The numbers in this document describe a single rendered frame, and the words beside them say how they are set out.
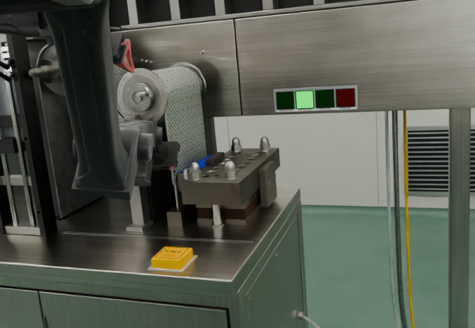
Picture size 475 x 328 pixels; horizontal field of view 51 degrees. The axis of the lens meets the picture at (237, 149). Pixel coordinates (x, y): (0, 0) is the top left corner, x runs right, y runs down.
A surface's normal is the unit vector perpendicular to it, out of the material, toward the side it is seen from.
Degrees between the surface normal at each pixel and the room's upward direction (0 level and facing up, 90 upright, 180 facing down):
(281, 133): 90
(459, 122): 90
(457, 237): 90
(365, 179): 90
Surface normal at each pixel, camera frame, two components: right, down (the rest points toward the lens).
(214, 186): -0.33, 0.22
